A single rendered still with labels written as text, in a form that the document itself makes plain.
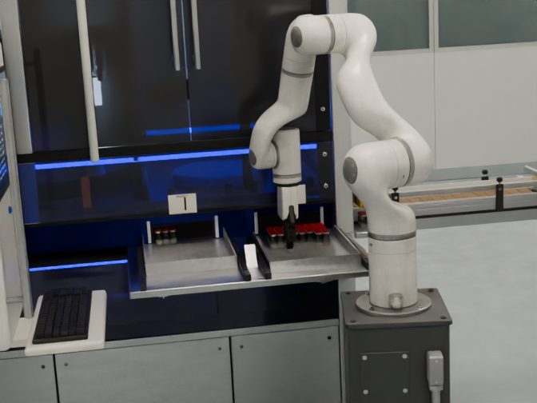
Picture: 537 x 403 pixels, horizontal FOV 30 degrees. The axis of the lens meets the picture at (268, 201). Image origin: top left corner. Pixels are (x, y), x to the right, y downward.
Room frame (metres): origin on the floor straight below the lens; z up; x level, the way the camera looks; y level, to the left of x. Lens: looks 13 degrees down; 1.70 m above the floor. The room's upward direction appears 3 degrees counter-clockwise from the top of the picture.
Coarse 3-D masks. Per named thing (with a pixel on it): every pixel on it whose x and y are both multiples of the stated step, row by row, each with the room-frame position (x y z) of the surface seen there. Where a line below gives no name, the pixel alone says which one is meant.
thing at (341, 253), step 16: (256, 240) 2.94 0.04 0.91; (336, 240) 2.98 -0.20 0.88; (272, 256) 2.84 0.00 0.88; (288, 256) 2.83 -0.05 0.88; (304, 256) 2.82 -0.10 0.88; (320, 256) 2.81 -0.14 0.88; (336, 256) 2.69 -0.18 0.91; (352, 256) 2.70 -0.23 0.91; (272, 272) 2.67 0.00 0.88; (288, 272) 2.67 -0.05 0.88
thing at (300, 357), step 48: (192, 336) 2.99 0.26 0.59; (240, 336) 3.01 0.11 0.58; (288, 336) 3.03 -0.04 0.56; (336, 336) 3.05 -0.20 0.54; (0, 384) 2.90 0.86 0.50; (48, 384) 2.92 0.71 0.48; (96, 384) 2.94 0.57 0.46; (144, 384) 2.97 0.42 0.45; (192, 384) 2.99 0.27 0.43; (240, 384) 3.01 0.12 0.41; (288, 384) 3.03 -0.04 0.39; (336, 384) 3.05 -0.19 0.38
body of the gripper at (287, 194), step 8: (296, 184) 2.85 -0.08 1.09; (280, 192) 2.84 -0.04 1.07; (288, 192) 2.83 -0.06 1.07; (296, 192) 2.84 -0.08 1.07; (280, 200) 2.84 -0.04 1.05; (288, 200) 2.82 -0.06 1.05; (296, 200) 2.83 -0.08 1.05; (280, 208) 2.84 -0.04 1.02; (296, 208) 2.83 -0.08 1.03; (280, 216) 2.85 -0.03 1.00; (288, 216) 2.84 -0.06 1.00; (296, 216) 2.83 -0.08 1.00
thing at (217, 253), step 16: (192, 240) 3.07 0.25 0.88; (208, 240) 3.06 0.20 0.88; (224, 240) 3.05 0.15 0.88; (144, 256) 2.82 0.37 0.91; (160, 256) 2.90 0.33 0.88; (176, 256) 2.89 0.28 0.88; (192, 256) 2.88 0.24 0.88; (208, 256) 2.87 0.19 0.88; (224, 256) 2.86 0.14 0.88; (160, 272) 2.72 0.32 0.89; (176, 272) 2.72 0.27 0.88
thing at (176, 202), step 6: (168, 198) 2.98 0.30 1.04; (174, 198) 2.98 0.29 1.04; (180, 198) 2.98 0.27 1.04; (186, 198) 2.99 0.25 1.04; (192, 198) 2.99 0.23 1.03; (174, 204) 2.98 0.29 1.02; (180, 204) 2.98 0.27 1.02; (186, 204) 2.99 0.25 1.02; (192, 204) 2.99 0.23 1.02; (174, 210) 2.98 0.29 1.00; (180, 210) 2.98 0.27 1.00; (186, 210) 2.99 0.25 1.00; (192, 210) 2.99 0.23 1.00
